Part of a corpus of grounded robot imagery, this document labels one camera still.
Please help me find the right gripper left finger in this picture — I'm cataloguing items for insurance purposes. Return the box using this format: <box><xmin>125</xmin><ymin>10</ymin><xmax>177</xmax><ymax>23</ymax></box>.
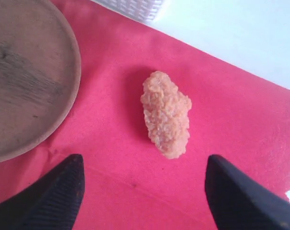
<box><xmin>0</xmin><ymin>154</ymin><xmax>85</xmax><ymax>230</ymax></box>

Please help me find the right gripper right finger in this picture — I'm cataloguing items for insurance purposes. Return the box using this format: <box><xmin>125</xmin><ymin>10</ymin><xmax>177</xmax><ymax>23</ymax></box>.
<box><xmin>205</xmin><ymin>155</ymin><xmax>290</xmax><ymax>230</ymax></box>

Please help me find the fried breaded nugget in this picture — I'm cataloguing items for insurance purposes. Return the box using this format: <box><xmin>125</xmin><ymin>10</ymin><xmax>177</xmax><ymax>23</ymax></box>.
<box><xmin>140</xmin><ymin>71</ymin><xmax>192</xmax><ymax>159</ymax></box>

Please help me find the brown round plate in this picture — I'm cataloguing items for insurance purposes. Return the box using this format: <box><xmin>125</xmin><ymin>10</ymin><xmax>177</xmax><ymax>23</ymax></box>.
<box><xmin>0</xmin><ymin>0</ymin><xmax>81</xmax><ymax>162</ymax></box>

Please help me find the red table cloth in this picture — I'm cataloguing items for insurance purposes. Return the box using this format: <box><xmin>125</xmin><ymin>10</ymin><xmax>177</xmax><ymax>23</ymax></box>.
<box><xmin>0</xmin><ymin>0</ymin><xmax>290</xmax><ymax>230</ymax></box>

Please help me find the white perforated plastic basket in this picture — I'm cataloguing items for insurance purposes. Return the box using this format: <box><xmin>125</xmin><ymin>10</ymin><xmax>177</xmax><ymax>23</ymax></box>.
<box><xmin>93</xmin><ymin>0</ymin><xmax>166</xmax><ymax>23</ymax></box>

